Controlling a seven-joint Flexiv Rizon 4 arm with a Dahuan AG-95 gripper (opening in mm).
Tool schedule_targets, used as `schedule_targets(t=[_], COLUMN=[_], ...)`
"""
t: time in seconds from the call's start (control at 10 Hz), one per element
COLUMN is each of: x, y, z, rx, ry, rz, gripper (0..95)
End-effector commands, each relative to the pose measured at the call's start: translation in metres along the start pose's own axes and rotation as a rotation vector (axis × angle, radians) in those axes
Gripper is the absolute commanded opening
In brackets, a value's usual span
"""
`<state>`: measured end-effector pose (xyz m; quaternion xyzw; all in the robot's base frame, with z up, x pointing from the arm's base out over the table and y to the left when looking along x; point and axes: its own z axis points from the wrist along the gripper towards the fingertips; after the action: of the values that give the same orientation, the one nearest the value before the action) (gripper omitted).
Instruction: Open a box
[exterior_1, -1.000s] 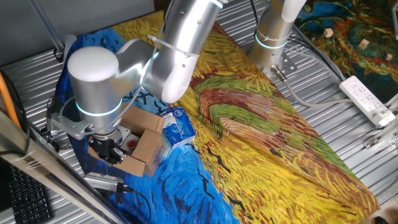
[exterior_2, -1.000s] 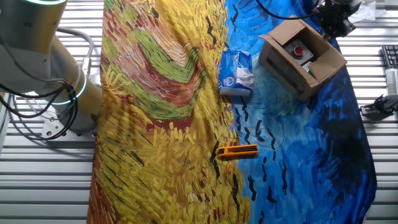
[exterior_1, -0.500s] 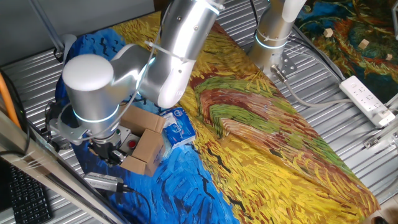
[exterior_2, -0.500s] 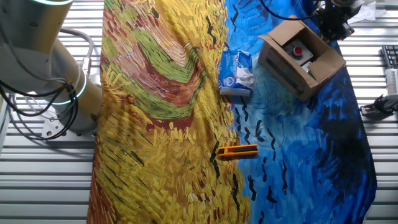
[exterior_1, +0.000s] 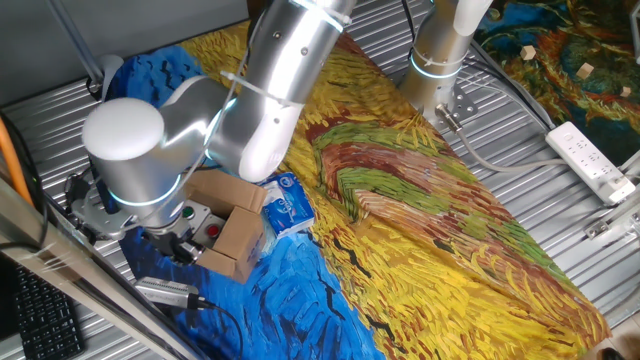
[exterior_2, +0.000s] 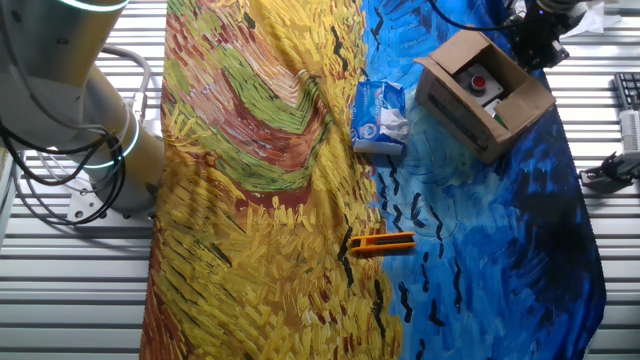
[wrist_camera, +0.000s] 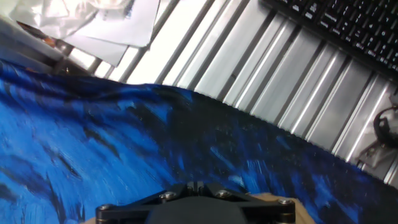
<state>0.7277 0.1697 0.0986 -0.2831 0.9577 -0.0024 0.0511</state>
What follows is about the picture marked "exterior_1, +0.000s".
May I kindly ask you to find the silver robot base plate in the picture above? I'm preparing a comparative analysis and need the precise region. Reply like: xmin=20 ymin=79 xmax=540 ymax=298
xmin=399 ymin=82 xmax=479 ymax=124

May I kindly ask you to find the brown cardboard box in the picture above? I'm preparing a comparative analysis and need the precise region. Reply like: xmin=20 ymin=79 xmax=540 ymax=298
xmin=184 ymin=168 xmax=269 ymax=285

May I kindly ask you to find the aluminium frame bar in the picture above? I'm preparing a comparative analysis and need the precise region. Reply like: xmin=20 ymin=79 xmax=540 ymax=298
xmin=0 ymin=177 xmax=211 ymax=360

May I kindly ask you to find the wrist camera with silver bracket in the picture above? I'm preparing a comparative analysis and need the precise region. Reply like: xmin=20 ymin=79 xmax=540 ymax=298
xmin=63 ymin=172 xmax=132 ymax=242

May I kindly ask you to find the blue tissue pack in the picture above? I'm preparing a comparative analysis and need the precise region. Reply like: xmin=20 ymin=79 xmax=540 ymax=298
xmin=259 ymin=172 xmax=316 ymax=239

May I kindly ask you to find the dark green painted cloth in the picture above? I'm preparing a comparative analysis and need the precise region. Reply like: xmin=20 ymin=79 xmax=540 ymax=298
xmin=474 ymin=0 xmax=640 ymax=166

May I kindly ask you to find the yellow and blue painted cloth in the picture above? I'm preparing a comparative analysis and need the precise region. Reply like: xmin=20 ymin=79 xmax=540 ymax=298
xmin=89 ymin=19 xmax=612 ymax=360

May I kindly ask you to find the black cable bundle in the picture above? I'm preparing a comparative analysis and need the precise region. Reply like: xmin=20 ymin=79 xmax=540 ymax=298
xmin=464 ymin=42 xmax=557 ymax=132

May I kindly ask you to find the white curved plastic piece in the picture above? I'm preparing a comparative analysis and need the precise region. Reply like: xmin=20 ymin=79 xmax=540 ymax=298
xmin=97 ymin=53 xmax=125 ymax=101

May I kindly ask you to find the black camera cable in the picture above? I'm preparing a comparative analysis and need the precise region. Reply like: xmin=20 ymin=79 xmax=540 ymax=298
xmin=197 ymin=297 xmax=245 ymax=360

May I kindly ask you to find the black keyboard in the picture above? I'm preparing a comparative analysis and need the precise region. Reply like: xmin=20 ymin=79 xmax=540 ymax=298
xmin=10 ymin=262 xmax=86 ymax=360

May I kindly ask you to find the silver angle bracket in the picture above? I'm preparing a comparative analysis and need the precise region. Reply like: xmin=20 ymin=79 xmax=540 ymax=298
xmin=583 ymin=199 xmax=640 ymax=240

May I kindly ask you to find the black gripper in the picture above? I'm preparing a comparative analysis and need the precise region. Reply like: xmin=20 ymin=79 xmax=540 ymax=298
xmin=142 ymin=225 xmax=207 ymax=266

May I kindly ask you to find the white power strip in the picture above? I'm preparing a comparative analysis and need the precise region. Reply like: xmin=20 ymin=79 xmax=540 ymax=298
xmin=544 ymin=121 xmax=637 ymax=206

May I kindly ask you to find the grey diagonal pole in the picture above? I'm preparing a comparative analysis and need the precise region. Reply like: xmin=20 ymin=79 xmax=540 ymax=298
xmin=45 ymin=0 xmax=105 ymax=86

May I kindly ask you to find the orange cable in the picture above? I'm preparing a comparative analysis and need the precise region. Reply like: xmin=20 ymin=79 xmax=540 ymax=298
xmin=0 ymin=117 xmax=34 ymax=209

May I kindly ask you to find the grey thick cable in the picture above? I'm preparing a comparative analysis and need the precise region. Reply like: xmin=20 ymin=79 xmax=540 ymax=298
xmin=434 ymin=103 xmax=569 ymax=175

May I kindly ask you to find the grey box with red button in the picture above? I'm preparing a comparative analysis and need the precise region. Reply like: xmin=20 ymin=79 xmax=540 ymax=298
xmin=192 ymin=214 xmax=228 ymax=250

